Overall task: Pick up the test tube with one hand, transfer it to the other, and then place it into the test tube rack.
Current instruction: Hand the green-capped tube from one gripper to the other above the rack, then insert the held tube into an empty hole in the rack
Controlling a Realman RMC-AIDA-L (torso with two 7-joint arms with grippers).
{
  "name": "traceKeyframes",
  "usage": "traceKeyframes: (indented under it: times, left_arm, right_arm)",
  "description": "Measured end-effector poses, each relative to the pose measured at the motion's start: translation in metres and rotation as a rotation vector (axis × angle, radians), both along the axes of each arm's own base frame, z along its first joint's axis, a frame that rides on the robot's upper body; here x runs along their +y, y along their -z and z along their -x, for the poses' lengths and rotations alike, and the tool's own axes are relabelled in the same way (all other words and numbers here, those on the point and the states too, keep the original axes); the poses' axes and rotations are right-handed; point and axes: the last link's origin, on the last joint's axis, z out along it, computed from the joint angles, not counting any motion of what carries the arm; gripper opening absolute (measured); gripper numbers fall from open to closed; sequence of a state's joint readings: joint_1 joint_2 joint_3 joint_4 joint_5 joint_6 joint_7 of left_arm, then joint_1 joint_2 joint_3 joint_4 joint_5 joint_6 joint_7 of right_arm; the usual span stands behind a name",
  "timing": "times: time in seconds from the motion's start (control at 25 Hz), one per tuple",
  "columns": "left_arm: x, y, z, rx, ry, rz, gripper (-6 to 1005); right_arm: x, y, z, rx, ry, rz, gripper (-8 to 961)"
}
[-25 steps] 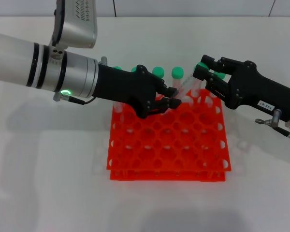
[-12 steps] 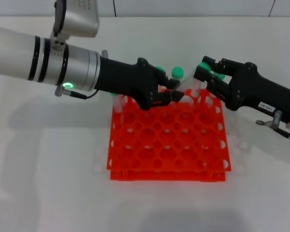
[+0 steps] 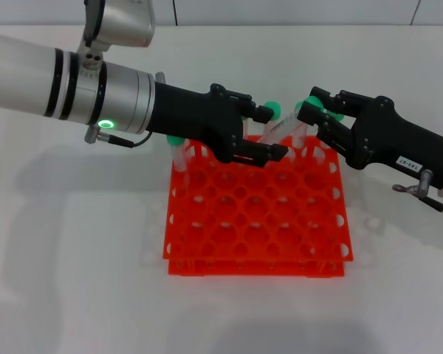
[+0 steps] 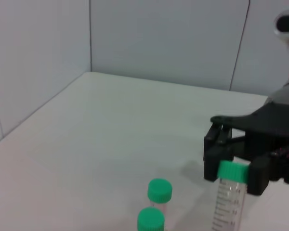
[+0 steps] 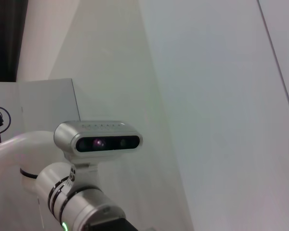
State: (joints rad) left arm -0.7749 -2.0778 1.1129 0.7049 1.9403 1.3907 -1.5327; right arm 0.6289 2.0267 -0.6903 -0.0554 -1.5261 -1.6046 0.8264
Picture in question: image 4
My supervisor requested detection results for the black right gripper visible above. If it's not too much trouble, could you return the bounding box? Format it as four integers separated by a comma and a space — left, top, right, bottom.
203, 103, 289, 197

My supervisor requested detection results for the green capped clear test tube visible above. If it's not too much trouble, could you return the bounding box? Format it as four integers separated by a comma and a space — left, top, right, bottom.
137, 207, 166, 231
147, 178, 173, 214
211, 160, 250, 231

